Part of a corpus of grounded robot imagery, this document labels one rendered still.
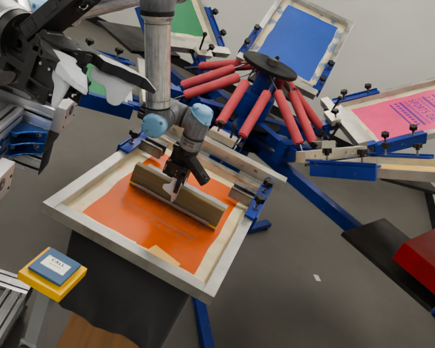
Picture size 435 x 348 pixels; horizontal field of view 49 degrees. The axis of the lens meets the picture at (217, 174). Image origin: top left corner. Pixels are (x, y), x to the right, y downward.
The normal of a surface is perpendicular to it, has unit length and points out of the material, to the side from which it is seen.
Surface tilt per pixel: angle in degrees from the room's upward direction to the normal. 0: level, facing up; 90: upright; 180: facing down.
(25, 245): 0
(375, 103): 32
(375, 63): 90
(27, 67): 82
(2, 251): 0
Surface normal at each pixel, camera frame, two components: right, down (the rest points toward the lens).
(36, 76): -0.40, 0.16
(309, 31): 0.16, -0.49
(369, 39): -0.29, 0.37
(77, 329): 0.37, -0.81
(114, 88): 0.06, 0.48
